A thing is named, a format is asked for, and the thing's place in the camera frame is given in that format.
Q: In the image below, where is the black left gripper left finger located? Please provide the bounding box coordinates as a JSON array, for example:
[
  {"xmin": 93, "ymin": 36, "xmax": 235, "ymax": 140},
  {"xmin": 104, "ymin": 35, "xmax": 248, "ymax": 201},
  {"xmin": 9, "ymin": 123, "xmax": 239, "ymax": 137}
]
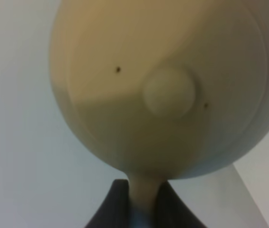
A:
[{"xmin": 86, "ymin": 179, "xmax": 134, "ymax": 228}]

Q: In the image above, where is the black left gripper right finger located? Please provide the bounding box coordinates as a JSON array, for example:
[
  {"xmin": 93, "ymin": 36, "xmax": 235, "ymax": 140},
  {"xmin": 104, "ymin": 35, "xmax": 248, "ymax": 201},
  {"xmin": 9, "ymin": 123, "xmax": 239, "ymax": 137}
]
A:
[{"xmin": 148, "ymin": 181, "xmax": 206, "ymax": 228}]

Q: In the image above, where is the beige ceramic teapot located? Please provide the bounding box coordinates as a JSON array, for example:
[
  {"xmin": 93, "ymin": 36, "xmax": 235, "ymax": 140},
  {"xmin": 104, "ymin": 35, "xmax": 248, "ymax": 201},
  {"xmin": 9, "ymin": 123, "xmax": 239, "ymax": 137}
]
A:
[{"xmin": 49, "ymin": 0, "xmax": 269, "ymax": 212}]

